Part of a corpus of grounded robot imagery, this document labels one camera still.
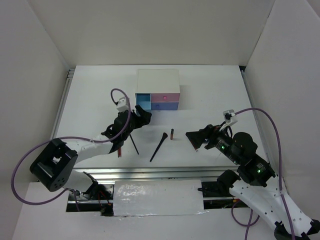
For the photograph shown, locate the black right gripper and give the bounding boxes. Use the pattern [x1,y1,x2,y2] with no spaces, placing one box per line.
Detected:
[184,120,241,164]

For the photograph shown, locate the light blue drawer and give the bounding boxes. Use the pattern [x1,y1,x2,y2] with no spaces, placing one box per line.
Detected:
[135,93,151,111]

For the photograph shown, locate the brown lip gloss tube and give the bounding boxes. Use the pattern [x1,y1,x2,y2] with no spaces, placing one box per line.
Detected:
[170,128,174,140]

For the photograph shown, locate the pink drawer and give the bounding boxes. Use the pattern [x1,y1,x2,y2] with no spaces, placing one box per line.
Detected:
[150,93,180,103]

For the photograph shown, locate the red lip gloss tube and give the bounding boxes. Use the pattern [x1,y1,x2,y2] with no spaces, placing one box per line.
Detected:
[117,147,122,158]

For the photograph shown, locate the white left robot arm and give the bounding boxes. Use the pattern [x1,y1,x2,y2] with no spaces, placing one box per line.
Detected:
[29,105,152,200]

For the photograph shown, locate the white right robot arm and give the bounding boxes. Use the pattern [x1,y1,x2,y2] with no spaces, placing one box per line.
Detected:
[185,124,320,240]

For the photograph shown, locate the thin black makeup brush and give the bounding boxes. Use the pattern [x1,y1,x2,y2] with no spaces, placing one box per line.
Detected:
[129,134,140,155]

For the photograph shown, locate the black fan makeup brush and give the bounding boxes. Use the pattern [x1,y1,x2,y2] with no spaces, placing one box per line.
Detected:
[149,132,168,162]

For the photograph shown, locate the purple drawer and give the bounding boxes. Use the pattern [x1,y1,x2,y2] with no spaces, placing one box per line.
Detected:
[151,102,179,111]

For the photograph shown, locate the white drawer cabinet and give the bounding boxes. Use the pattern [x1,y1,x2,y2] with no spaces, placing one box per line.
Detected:
[135,69,181,95]

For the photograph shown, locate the white foam block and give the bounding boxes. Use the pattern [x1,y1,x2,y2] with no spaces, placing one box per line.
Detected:
[113,179,205,217]

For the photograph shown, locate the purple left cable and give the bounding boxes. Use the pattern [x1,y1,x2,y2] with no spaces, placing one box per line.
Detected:
[11,87,132,212]

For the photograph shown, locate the purple cable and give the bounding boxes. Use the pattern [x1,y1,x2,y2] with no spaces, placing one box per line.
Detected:
[11,87,132,212]
[231,107,296,240]

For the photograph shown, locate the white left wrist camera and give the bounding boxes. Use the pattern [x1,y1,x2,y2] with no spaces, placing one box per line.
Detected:
[116,97,130,113]

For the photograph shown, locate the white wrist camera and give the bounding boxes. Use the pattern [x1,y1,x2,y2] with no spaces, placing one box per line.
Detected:
[116,97,130,113]
[223,109,238,127]

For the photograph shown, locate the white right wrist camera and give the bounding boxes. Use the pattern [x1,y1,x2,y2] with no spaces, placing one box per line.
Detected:
[223,109,238,127]

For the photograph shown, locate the aluminium rail frame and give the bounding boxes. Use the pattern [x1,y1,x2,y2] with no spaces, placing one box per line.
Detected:
[75,166,237,182]

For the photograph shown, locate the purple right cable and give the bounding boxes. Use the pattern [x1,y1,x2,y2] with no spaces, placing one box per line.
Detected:
[231,107,296,240]

